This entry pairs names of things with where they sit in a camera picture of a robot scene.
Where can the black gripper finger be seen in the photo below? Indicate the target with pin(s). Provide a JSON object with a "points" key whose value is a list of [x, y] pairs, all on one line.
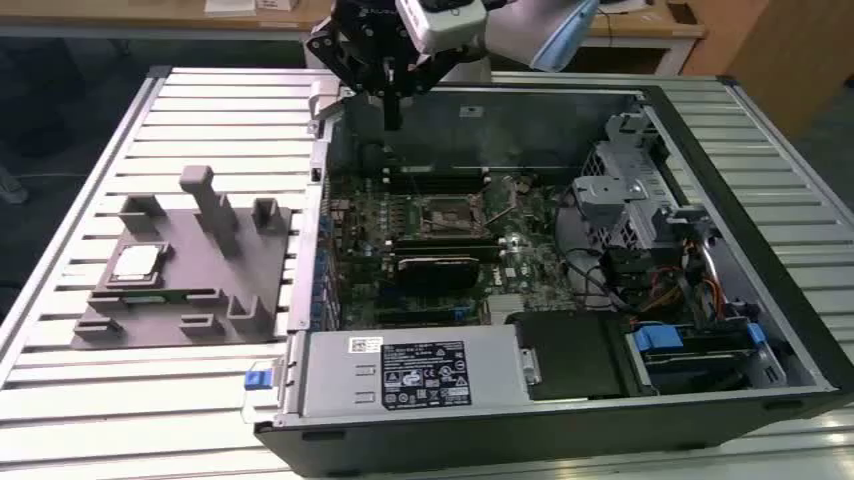
{"points": [[436, 70], [340, 65]]}

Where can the silver CPU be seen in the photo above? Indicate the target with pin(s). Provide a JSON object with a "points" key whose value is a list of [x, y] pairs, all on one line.
{"points": [[138, 264]]}

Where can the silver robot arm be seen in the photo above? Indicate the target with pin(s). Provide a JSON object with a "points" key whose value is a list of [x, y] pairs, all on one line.
{"points": [[509, 35]]}

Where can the CPU socket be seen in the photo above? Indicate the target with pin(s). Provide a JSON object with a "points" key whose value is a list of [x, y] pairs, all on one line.
{"points": [[448, 217]]}

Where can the grey case latch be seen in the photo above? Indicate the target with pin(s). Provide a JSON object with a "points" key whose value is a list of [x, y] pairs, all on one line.
{"points": [[323, 92]]}

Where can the white case sticker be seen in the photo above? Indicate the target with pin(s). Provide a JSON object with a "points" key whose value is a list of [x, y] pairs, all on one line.
{"points": [[471, 110]]}

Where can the white paper box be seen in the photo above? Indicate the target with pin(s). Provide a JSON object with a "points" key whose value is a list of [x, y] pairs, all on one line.
{"points": [[229, 5]]}

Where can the RAM slot with white clips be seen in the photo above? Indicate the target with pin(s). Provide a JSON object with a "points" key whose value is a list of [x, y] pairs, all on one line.
{"points": [[447, 246], [447, 255], [436, 173], [436, 182]]}

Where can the coin cell battery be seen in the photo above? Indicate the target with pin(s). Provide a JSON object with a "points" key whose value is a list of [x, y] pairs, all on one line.
{"points": [[524, 185]]}

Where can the wooden desk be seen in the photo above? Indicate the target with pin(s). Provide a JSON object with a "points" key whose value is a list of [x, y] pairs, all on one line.
{"points": [[133, 19]]}

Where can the metal drive cage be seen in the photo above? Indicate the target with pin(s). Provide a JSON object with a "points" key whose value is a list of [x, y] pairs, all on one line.
{"points": [[620, 155]]}

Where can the black graphics card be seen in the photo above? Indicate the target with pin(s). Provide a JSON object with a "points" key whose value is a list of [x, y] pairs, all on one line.
{"points": [[436, 275]]}

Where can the green motherboard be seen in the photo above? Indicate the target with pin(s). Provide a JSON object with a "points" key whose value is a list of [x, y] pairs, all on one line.
{"points": [[536, 292]]}

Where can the silver chipset heatsink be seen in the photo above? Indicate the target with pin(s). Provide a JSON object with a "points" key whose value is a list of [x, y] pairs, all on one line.
{"points": [[508, 307]]}

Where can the black expansion slot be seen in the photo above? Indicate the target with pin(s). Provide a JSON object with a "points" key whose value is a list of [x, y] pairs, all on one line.
{"points": [[416, 316]]}

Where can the grey parts rack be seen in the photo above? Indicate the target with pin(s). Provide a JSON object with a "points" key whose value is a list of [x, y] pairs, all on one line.
{"points": [[200, 300]]}

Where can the wooden cabinet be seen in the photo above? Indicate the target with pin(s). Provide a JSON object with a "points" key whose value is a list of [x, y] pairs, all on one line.
{"points": [[787, 50]]}

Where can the green RAM stick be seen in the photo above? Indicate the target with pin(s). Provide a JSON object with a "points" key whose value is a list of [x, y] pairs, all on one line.
{"points": [[156, 298]]}

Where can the black plastic shroud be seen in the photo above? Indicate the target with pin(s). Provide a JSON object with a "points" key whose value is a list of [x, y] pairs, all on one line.
{"points": [[573, 355]]}

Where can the grey power supply unit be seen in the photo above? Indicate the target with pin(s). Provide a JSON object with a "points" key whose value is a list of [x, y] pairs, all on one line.
{"points": [[333, 375]]}

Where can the blue disk carrier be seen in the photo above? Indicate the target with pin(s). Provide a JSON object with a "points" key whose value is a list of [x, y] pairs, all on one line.
{"points": [[656, 339]]}

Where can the blue release latch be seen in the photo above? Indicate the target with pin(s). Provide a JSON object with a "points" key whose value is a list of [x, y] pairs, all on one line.
{"points": [[259, 379]]}

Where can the blue drive latch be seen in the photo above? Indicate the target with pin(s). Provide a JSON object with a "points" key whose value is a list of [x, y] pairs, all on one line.
{"points": [[755, 334]]}

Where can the black PC case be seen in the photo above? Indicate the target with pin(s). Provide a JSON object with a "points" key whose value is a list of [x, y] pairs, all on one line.
{"points": [[467, 440]]}

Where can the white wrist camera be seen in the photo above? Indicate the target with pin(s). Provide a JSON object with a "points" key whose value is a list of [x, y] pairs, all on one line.
{"points": [[453, 30]]}

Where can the silver cage bracket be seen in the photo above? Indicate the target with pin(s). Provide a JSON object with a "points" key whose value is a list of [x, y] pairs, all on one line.
{"points": [[603, 192]]}

